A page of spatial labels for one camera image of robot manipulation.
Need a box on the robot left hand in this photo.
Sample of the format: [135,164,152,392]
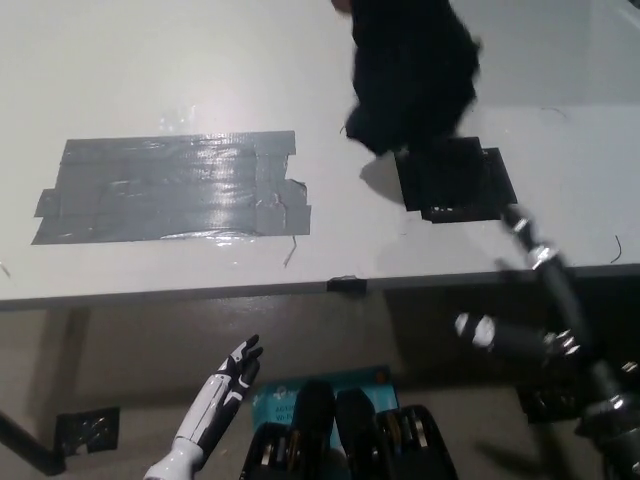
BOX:
[172,333,265,459]

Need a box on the beige table leg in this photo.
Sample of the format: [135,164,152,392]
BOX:
[63,306,93,404]

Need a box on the black metal table foot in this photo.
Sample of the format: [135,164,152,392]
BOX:
[0,407,67,476]

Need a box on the grey duct tape patch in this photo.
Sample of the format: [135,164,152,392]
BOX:
[30,130,313,247]

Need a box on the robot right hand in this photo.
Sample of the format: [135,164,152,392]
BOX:
[453,203,596,365]

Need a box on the clear tape piece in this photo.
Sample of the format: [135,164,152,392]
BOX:
[155,101,197,130]

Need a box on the teal cardboard box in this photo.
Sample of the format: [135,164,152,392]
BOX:
[249,364,402,449]

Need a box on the black tape patch on desk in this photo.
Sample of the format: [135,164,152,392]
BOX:
[393,135,519,225]

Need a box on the black t-shirt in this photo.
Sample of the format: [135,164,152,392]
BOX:
[343,0,484,157]

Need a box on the small black tape strip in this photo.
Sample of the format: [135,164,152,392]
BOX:
[326,274,369,297]

